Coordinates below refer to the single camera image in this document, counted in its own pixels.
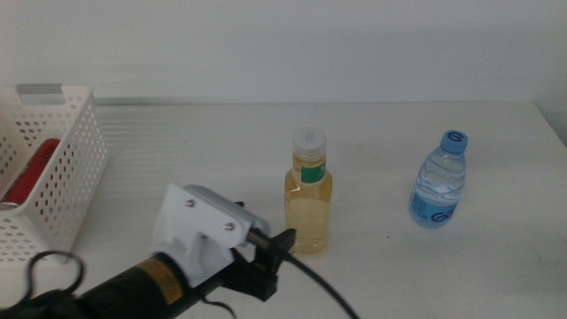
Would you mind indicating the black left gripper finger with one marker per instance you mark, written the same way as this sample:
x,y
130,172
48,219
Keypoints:
x,y
277,248
239,204

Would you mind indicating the yellow tea bottle white cap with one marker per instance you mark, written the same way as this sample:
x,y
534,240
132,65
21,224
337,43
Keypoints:
x,y
308,208

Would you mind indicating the small water bottle blue cap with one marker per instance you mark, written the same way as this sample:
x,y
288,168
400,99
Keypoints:
x,y
438,186

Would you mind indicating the red soda can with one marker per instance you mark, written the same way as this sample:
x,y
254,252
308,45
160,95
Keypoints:
x,y
31,173

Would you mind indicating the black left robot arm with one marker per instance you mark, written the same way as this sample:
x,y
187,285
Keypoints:
x,y
124,292

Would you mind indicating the white perforated plastic basket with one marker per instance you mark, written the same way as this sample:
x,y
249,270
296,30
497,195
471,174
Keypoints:
x,y
80,92

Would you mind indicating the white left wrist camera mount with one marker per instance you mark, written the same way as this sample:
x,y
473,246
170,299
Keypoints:
x,y
199,221

